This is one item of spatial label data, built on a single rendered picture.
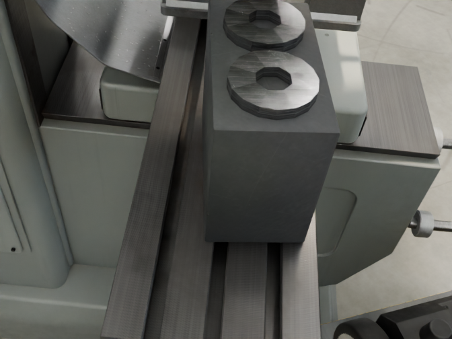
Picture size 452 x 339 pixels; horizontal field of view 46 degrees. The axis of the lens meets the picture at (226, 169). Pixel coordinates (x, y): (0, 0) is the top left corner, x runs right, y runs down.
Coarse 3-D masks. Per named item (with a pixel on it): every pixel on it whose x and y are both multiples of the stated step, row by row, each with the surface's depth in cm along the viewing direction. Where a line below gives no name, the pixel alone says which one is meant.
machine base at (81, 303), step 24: (0, 288) 136; (24, 288) 137; (72, 288) 138; (96, 288) 138; (0, 312) 137; (24, 312) 137; (48, 312) 136; (72, 312) 136; (96, 312) 136; (336, 312) 146; (0, 336) 145; (24, 336) 144; (48, 336) 143; (72, 336) 142; (96, 336) 140
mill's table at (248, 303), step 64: (192, 64) 85; (192, 128) 78; (192, 192) 67; (128, 256) 61; (192, 256) 61; (256, 256) 62; (128, 320) 56; (192, 320) 56; (256, 320) 57; (320, 320) 58
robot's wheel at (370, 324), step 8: (352, 320) 100; (360, 320) 98; (368, 320) 98; (336, 328) 103; (344, 328) 99; (352, 328) 96; (360, 328) 95; (368, 328) 95; (376, 328) 95; (336, 336) 103; (344, 336) 100; (352, 336) 96; (360, 336) 94; (368, 336) 93; (376, 336) 93; (384, 336) 93
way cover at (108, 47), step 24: (48, 0) 85; (72, 0) 90; (96, 0) 95; (120, 0) 101; (144, 0) 105; (72, 24) 88; (96, 24) 93; (120, 24) 98; (144, 24) 101; (168, 24) 103; (96, 48) 90; (120, 48) 94; (144, 48) 96; (144, 72) 92
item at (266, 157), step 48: (240, 0) 61; (240, 48) 57; (288, 48) 57; (240, 96) 50; (288, 96) 50; (240, 144) 50; (288, 144) 50; (336, 144) 51; (240, 192) 56; (288, 192) 56; (240, 240) 63; (288, 240) 63
